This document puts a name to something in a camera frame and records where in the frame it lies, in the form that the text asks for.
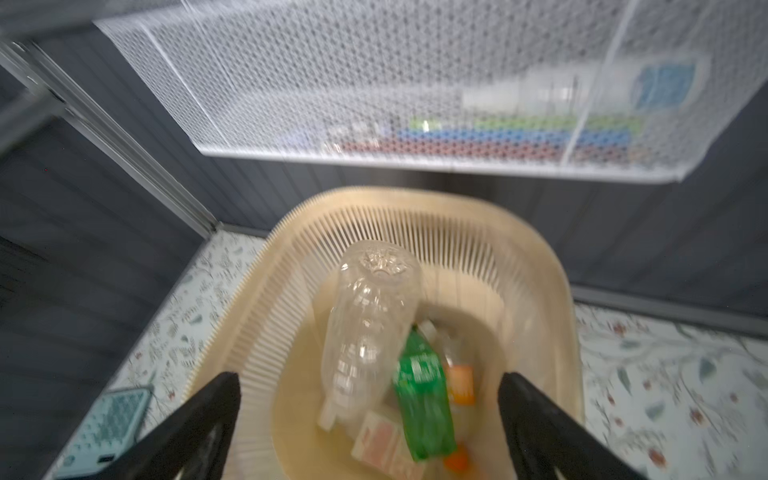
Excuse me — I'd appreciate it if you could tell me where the beige slatted waste bin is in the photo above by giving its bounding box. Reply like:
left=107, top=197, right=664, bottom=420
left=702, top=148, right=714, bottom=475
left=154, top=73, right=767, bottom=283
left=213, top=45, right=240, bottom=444
left=185, top=187, right=584, bottom=479

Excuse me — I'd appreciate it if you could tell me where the green bottle yellow cap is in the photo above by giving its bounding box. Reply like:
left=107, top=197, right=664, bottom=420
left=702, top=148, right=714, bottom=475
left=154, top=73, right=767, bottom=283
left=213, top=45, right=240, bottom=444
left=393, top=329, right=457, bottom=462

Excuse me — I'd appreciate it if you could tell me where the white wire mesh basket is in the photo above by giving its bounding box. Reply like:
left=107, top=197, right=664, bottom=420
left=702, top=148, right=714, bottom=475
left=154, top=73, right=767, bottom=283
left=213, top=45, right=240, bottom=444
left=96, top=1, right=767, bottom=184

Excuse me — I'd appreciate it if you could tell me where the pink label white cap bottle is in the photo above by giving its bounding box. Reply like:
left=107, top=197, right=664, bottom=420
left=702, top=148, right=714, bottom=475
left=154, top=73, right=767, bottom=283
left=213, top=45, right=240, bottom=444
left=351, top=411, right=427, bottom=480

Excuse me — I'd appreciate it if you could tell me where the orange cap clear bottle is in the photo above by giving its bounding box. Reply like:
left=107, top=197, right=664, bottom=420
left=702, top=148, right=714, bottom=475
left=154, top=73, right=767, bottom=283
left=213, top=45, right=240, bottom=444
left=418, top=320, right=477, bottom=474

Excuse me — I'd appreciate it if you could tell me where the white tube in basket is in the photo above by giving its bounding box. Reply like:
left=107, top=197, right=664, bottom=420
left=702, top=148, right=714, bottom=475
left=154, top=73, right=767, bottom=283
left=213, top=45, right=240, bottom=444
left=461, top=51, right=712, bottom=116

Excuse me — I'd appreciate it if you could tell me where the large clear unlabeled bottle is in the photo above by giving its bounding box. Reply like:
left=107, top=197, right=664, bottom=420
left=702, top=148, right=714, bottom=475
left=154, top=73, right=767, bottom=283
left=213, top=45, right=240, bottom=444
left=318, top=240, right=422, bottom=431

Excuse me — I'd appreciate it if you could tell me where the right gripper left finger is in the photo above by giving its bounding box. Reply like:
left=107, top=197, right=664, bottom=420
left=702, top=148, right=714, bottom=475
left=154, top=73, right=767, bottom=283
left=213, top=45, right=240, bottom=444
left=92, top=372, right=241, bottom=479

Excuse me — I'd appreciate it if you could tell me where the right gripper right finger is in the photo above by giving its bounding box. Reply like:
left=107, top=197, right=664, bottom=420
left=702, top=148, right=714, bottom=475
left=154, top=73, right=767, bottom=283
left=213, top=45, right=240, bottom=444
left=497, top=372, right=643, bottom=480

